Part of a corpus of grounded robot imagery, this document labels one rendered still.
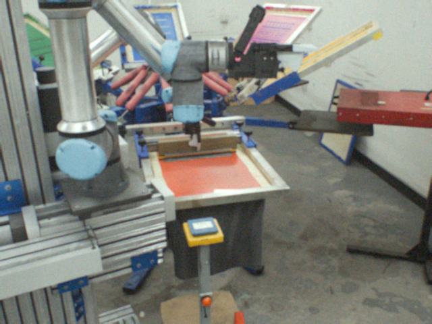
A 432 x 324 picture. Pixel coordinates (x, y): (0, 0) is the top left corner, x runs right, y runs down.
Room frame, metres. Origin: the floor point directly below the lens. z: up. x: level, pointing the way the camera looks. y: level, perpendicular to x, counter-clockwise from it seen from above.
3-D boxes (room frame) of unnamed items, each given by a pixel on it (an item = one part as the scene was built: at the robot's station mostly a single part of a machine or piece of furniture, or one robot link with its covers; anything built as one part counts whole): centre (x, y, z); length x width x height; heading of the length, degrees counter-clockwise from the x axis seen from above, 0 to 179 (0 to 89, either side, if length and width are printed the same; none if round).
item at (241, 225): (1.75, 0.00, 0.74); 0.45 x 0.03 x 0.43; 103
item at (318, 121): (2.86, -0.34, 0.91); 1.34 x 0.40 x 0.08; 73
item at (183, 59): (1.08, 0.07, 1.65); 0.11 x 0.08 x 0.09; 91
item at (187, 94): (1.09, 0.07, 1.56); 0.11 x 0.08 x 0.11; 1
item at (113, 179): (1.21, 0.33, 1.31); 0.15 x 0.15 x 0.10
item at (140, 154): (2.20, 0.39, 0.97); 0.30 x 0.05 x 0.07; 13
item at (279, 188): (2.03, 0.06, 0.97); 0.79 x 0.58 x 0.04; 13
